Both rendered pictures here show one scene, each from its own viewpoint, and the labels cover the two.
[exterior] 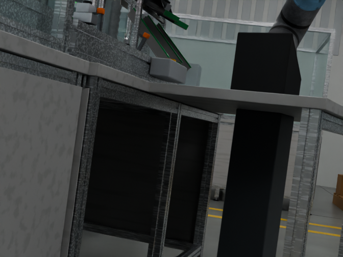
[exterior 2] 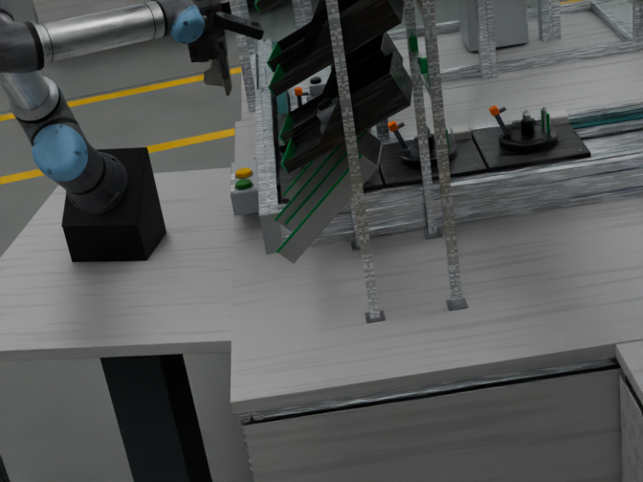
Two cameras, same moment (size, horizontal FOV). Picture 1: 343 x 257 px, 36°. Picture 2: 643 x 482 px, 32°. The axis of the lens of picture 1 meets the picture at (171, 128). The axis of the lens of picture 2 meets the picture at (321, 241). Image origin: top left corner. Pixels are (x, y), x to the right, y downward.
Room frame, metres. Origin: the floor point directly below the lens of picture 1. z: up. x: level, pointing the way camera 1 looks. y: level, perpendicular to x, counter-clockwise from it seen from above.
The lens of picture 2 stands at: (4.37, -0.53, 2.05)
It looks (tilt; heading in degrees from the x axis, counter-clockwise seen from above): 27 degrees down; 164
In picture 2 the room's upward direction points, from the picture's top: 9 degrees counter-clockwise
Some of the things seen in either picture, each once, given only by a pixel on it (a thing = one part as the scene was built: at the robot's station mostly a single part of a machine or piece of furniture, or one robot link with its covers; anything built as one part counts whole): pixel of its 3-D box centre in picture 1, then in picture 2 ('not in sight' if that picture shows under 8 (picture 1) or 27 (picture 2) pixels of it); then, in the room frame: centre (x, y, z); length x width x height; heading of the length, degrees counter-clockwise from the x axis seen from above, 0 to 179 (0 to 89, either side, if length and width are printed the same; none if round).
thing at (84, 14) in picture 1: (83, 12); (321, 90); (1.67, 0.32, 1.06); 0.08 x 0.04 x 0.07; 73
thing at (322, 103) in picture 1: (252, 107); (135, 251); (1.86, -0.27, 0.84); 0.90 x 0.70 x 0.03; 152
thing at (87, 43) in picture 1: (132, 65); (270, 159); (1.68, 0.15, 0.91); 0.89 x 0.06 x 0.11; 163
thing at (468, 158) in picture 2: not in sight; (427, 140); (2.06, 0.45, 1.01); 0.24 x 0.24 x 0.13; 73
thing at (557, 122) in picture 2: not in sight; (527, 124); (2.13, 0.68, 1.01); 0.24 x 0.24 x 0.13; 73
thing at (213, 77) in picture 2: not in sight; (216, 78); (1.98, -0.02, 1.27); 0.06 x 0.03 x 0.09; 73
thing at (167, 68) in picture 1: (169, 70); (246, 186); (1.84, 0.04, 0.93); 0.21 x 0.07 x 0.06; 163
